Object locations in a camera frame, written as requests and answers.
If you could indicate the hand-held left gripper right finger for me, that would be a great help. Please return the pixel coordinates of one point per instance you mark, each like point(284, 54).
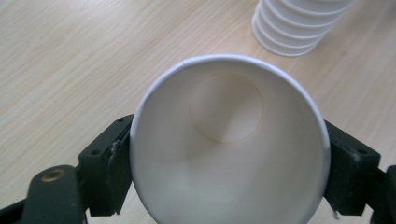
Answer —
point(350, 174)

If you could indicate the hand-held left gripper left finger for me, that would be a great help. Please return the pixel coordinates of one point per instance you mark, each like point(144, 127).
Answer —
point(106, 174)

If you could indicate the single white paper cup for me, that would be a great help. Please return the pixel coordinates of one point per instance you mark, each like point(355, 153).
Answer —
point(230, 161)

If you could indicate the stack of white ribbed cups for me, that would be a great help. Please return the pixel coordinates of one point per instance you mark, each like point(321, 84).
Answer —
point(295, 28)

